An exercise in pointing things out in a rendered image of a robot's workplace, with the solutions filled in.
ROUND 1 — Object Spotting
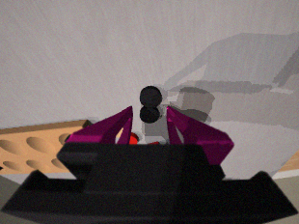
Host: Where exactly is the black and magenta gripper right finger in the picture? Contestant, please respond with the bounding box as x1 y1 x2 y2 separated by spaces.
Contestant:
166 106 234 165

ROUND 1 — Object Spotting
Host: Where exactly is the red disc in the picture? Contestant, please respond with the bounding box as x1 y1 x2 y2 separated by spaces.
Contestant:
129 132 138 144

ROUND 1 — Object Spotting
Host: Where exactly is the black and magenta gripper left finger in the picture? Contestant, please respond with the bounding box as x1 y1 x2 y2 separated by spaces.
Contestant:
67 106 133 144

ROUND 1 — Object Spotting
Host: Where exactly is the orange wooden tray with round pockets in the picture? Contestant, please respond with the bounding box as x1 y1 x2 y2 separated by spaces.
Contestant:
0 120 91 175

